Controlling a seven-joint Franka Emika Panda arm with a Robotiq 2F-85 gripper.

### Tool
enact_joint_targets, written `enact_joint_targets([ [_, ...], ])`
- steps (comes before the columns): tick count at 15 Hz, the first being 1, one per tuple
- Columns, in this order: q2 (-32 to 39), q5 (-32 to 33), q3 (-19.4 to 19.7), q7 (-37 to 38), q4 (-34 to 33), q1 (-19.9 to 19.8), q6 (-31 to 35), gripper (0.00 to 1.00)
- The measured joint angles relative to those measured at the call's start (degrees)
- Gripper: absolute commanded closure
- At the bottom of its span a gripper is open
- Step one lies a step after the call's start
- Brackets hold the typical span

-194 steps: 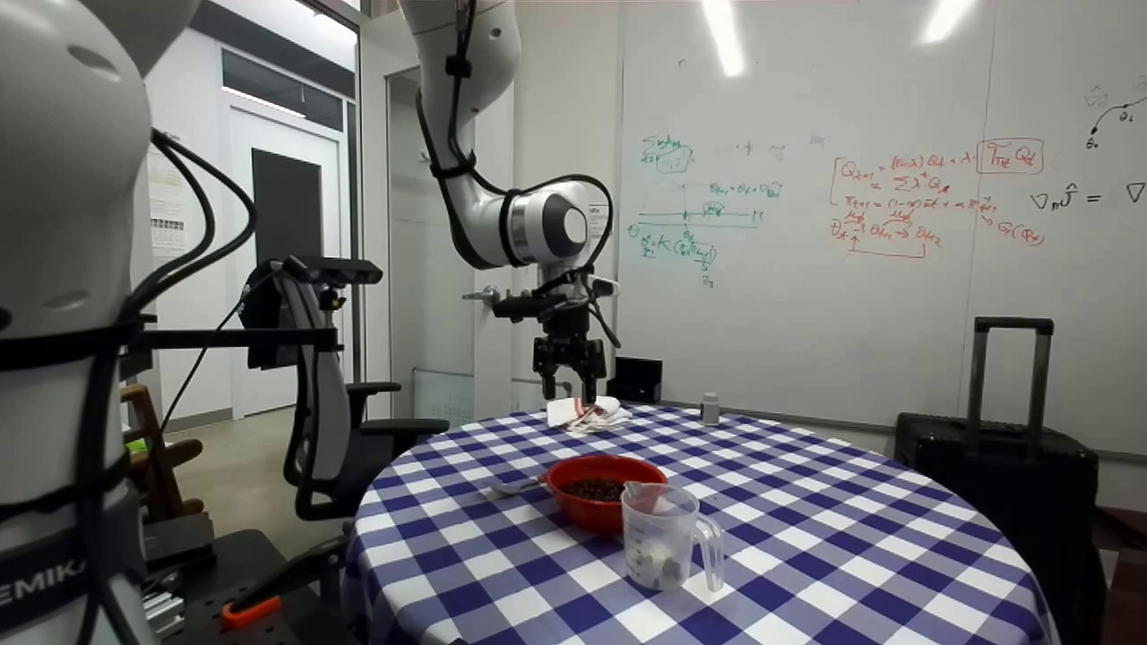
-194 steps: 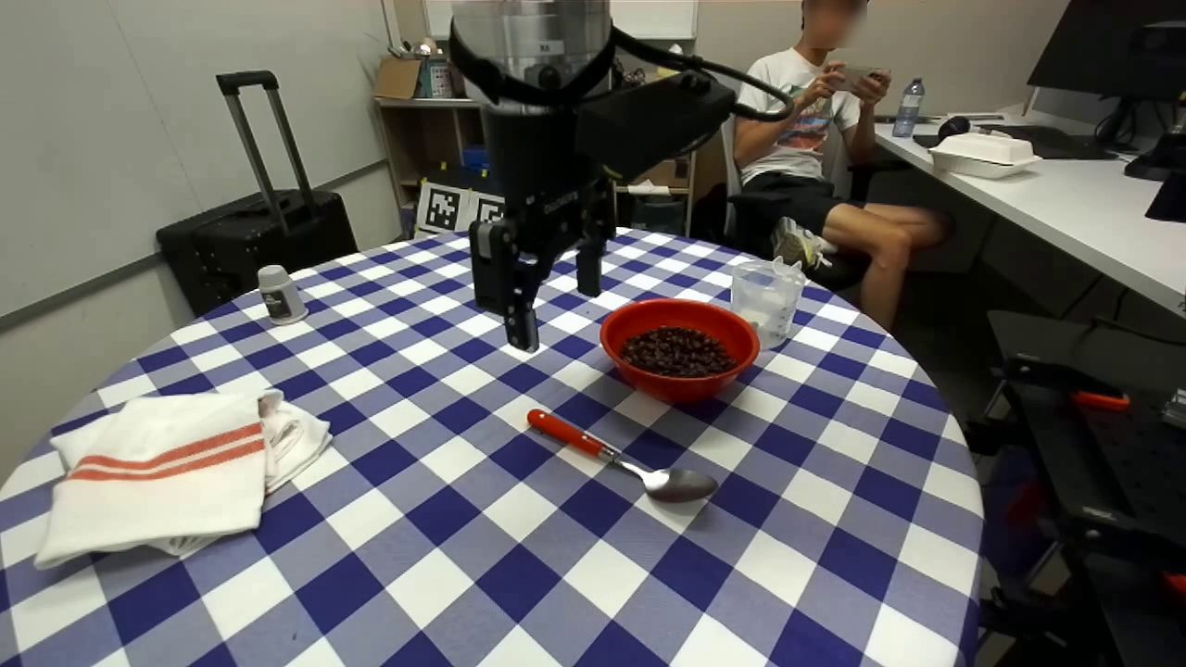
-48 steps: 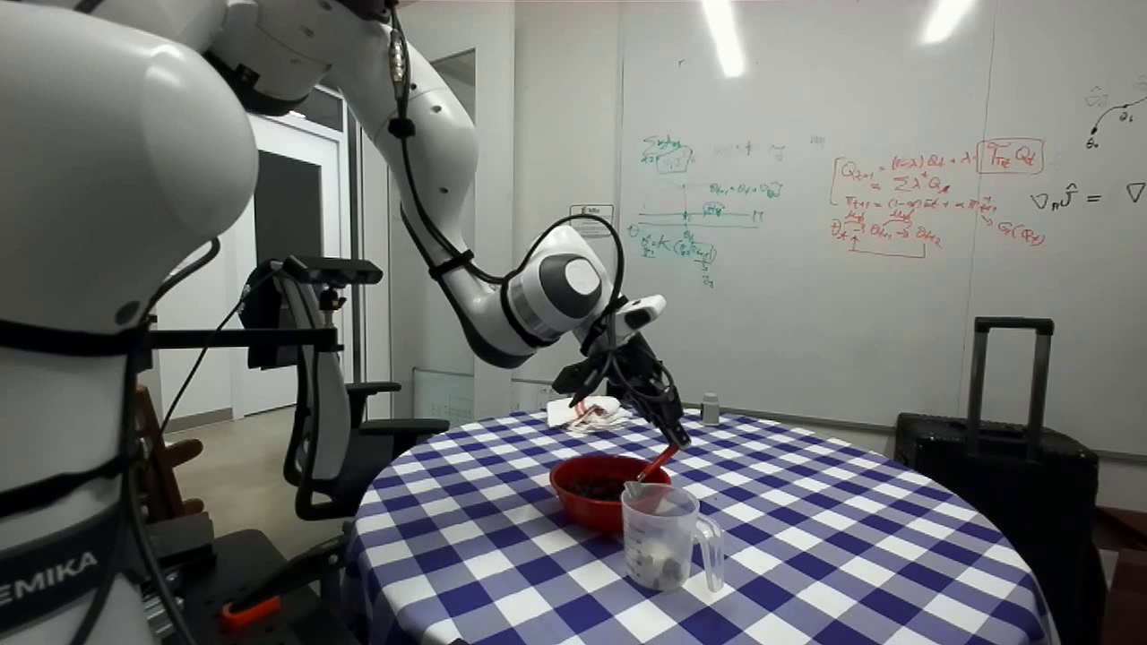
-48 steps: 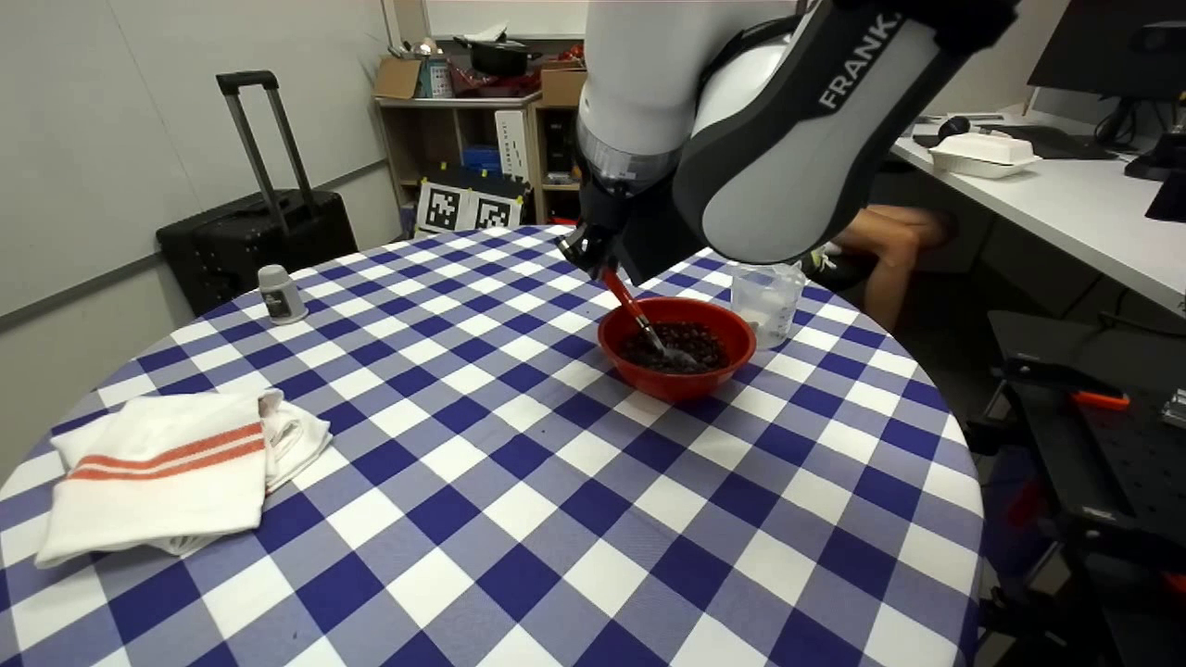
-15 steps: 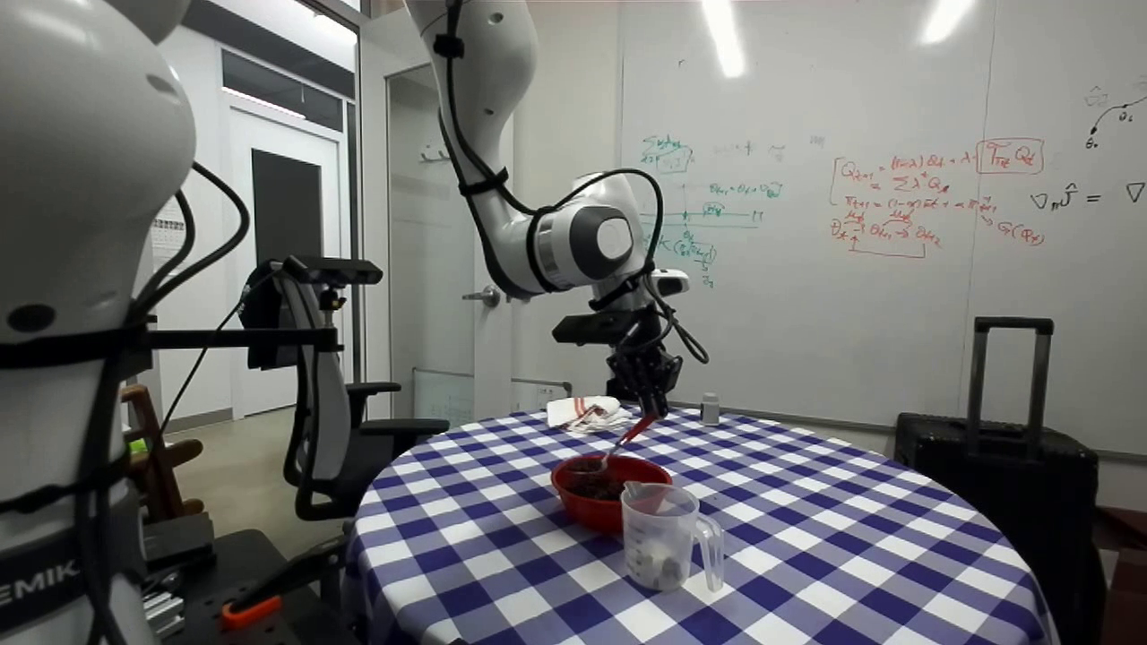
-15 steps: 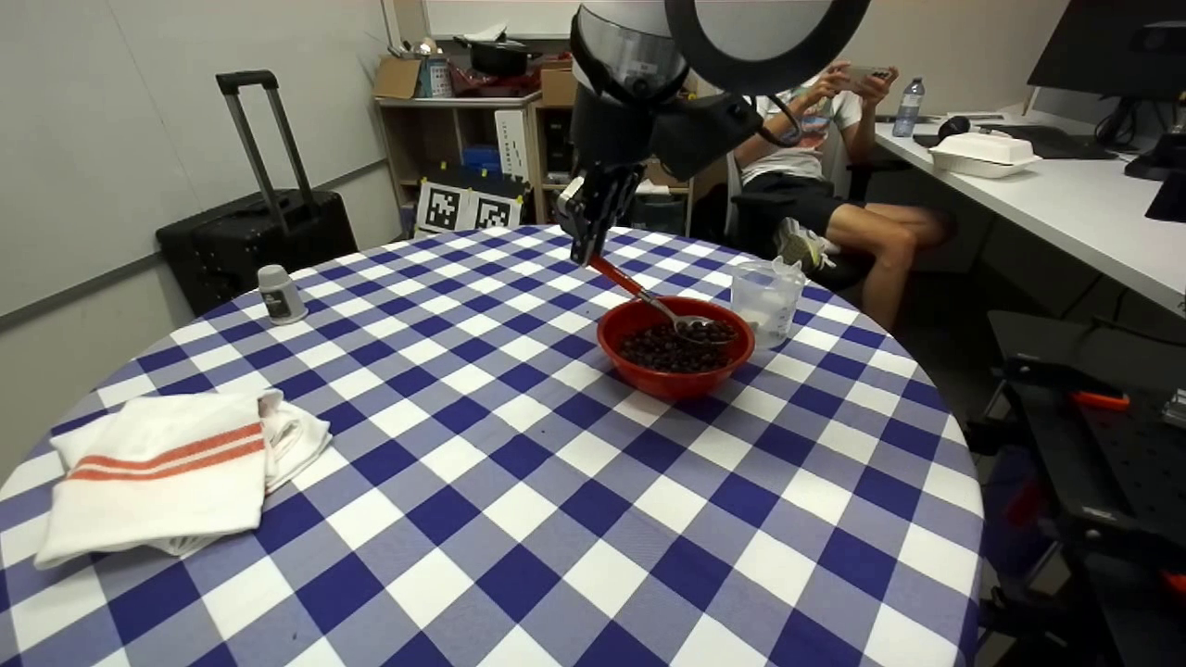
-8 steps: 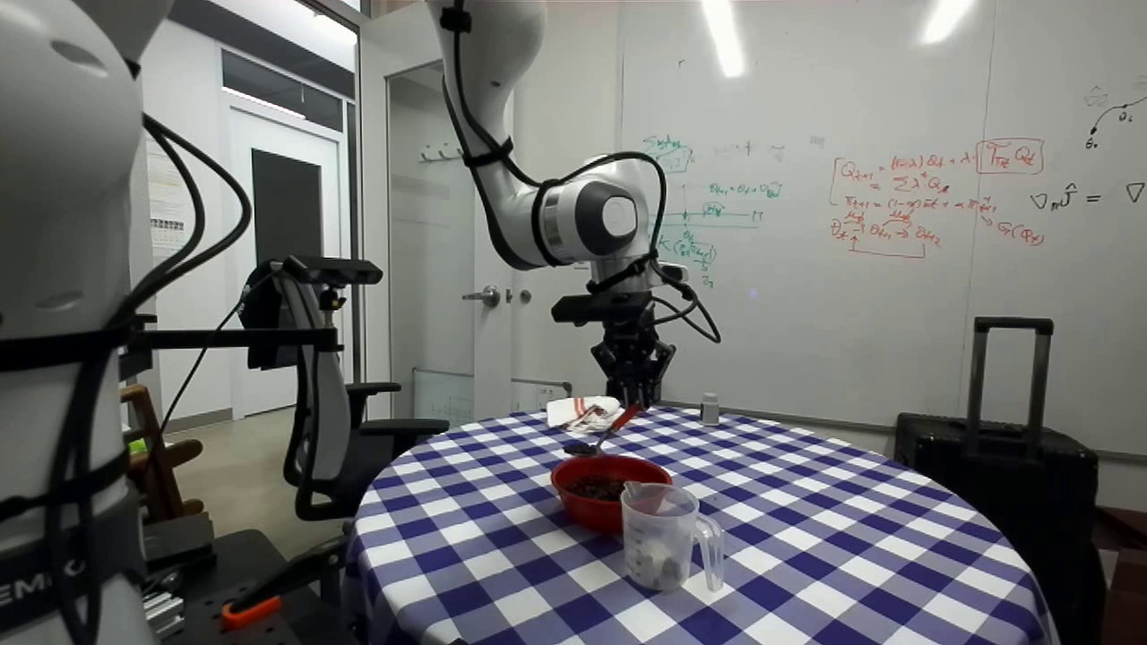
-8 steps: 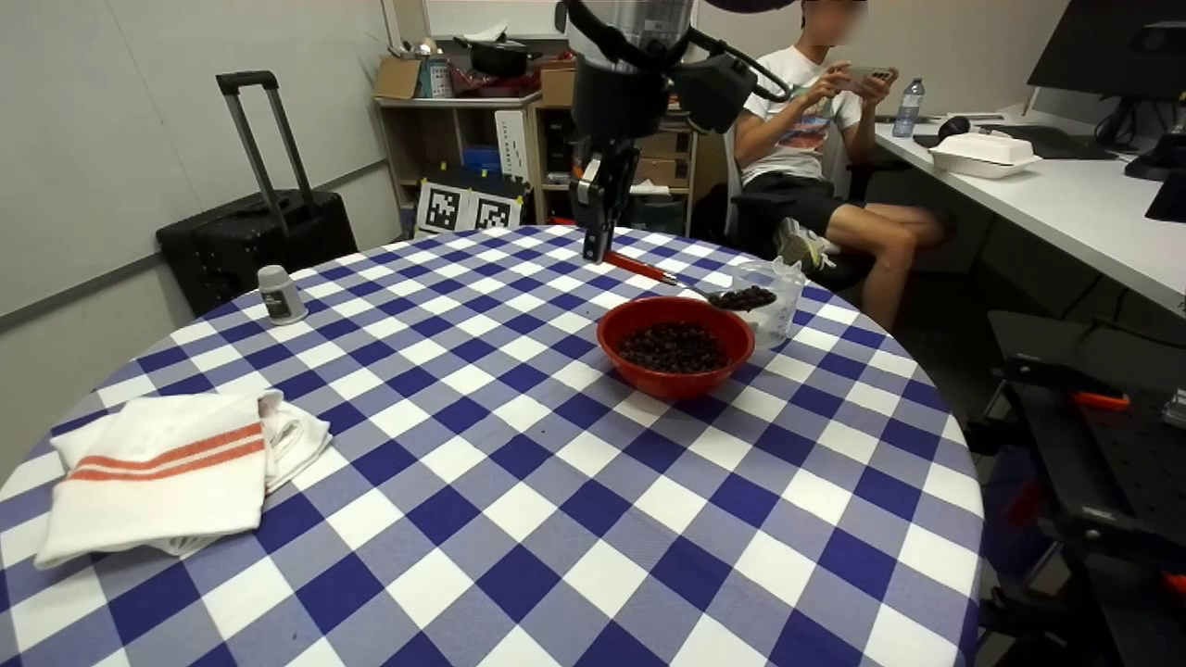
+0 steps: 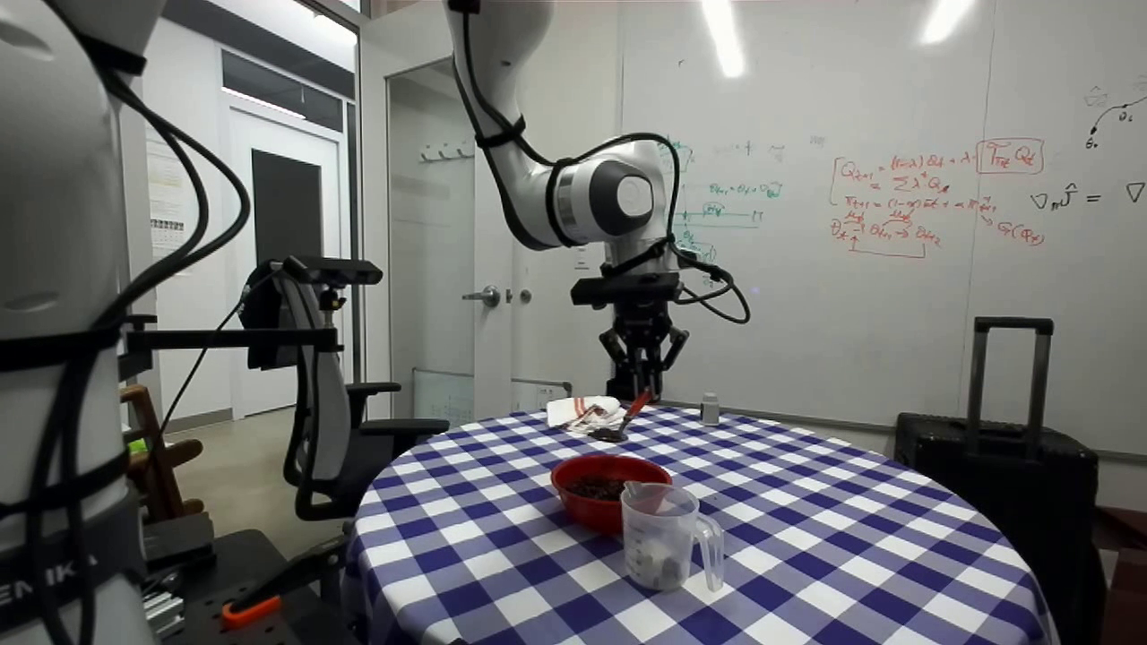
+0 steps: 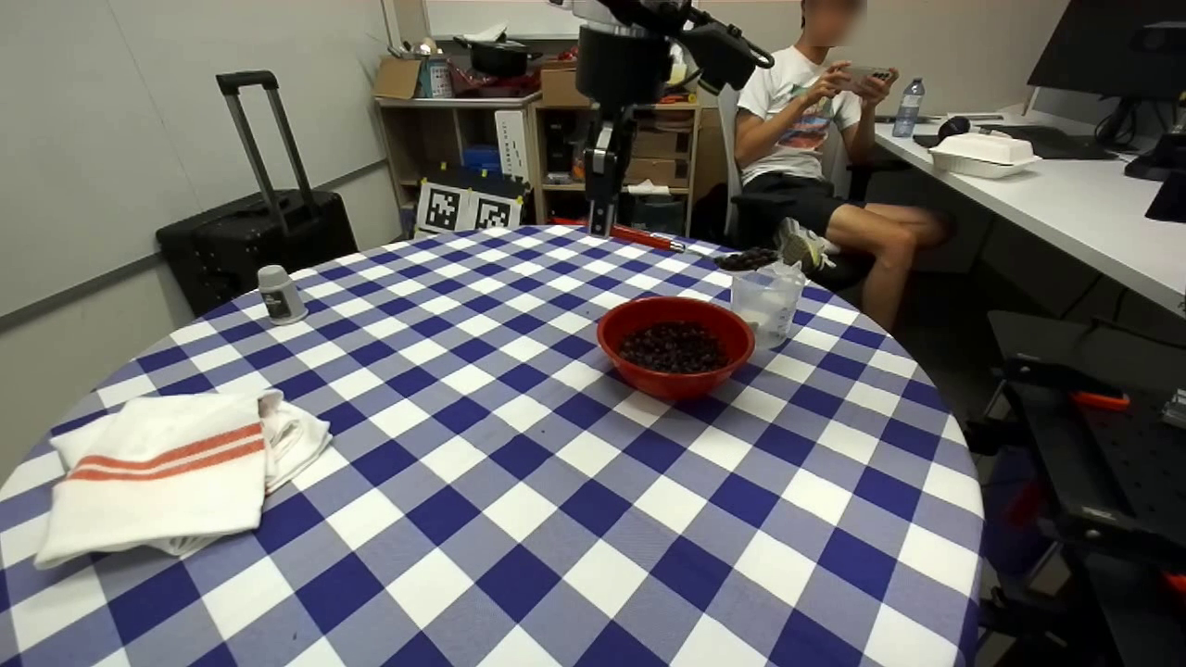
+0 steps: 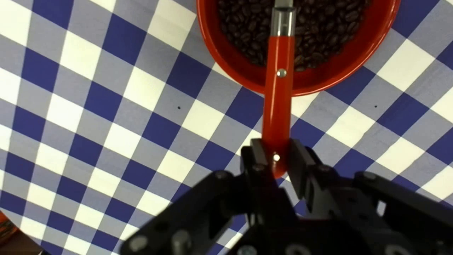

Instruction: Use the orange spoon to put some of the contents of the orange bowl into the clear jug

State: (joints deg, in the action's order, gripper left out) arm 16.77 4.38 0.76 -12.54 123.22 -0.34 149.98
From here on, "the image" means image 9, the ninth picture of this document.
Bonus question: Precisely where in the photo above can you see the white towel with orange stripes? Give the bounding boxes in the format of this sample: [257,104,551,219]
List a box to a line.
[543,395,632,442]

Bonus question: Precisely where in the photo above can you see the clear plastic measuring cup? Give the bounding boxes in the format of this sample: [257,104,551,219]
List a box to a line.
[615,477,729,597]

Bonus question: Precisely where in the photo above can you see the orange handled metal spoon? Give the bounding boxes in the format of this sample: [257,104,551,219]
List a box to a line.
[582,389,660,439]

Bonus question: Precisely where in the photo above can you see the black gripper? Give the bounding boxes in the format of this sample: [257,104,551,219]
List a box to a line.
[596,300,694,410]

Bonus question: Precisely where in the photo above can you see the whiteboard with writing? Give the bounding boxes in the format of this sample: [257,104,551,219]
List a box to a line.
[614,0,1147,460]

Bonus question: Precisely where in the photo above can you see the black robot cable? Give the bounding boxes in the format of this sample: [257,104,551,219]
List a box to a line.
[459,0,756,329]

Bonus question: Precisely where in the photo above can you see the blue white checkered tablecloth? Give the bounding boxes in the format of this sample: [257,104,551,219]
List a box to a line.
[352,407,1061,645]

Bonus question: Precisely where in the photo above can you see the black office chair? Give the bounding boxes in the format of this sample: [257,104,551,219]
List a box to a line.
[237,254,453,524]

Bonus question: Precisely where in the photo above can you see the white door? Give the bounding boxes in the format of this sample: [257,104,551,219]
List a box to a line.
[378,57,531,422]

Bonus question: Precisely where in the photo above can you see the orange bowl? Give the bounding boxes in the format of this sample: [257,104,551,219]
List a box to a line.
[547,453,676,538]

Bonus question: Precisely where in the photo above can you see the orange clamp handle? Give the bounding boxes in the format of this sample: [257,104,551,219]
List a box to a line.
[217,593,288,634]

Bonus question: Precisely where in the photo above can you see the black suitcase with handle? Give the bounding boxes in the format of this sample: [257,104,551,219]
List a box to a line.
[892,316,1103,645]

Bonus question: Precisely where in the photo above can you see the coffee beans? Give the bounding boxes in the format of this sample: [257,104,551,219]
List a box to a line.
[568,472,637,507]

